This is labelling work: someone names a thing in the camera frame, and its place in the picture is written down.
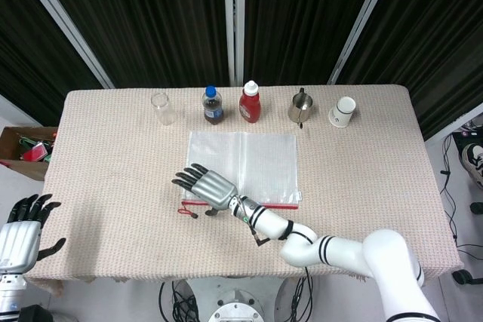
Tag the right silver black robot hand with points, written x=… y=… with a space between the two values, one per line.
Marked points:
x=213 y=188

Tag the white paper cup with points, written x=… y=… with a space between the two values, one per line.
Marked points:
x=341 y=112

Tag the white partition post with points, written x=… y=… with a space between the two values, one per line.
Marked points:
x=234 y=20
x=362 y=24
x=64 y=24

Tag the red packet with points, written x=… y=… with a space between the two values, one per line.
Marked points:
x=35 y=153

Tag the brown cardboard box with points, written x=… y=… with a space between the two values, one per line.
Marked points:
x=26 y=169

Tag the beige woven tablecloth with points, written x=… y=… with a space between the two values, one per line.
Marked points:
x=113 y=171

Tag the red ketchup squeeze bottle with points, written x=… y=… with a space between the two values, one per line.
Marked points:
x=249 y=109

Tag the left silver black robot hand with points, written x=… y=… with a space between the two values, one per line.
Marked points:
x=19 y=239

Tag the black white sneaker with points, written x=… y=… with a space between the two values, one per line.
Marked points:
x=473 y=161

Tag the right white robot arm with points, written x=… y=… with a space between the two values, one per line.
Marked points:
x=385 y=250

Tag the cola bottle blue cap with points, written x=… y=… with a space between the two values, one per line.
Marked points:
x=213 y=109

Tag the stainless steel pitcher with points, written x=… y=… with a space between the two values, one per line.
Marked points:
x=300 y=109

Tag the black caster wheel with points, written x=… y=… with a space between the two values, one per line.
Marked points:
x=466 y=276

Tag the clear mesh red-zip bag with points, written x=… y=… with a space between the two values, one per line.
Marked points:
x=264 y=163

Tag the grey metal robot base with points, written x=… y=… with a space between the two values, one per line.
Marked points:
x=235 y=307

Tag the black pleated curtain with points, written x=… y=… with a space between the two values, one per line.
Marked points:
x=26 y=46
x=434 y=35
x=302 y=20
x=151 y=20

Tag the clear drinking glass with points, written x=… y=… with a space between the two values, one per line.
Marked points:
x=161 y=111

